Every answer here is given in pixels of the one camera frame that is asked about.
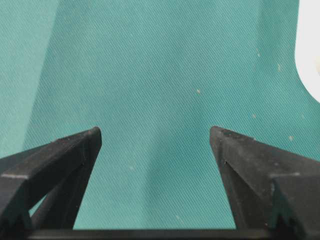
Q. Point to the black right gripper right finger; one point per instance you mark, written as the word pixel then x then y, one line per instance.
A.
pixel 268 187

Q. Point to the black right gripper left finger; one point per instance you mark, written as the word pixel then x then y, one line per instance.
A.
pixel 43 187

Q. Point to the white plastic case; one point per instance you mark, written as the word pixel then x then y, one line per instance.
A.
pixel 307 46

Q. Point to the green table cloth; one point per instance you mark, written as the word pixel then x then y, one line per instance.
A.
pixel 154 76

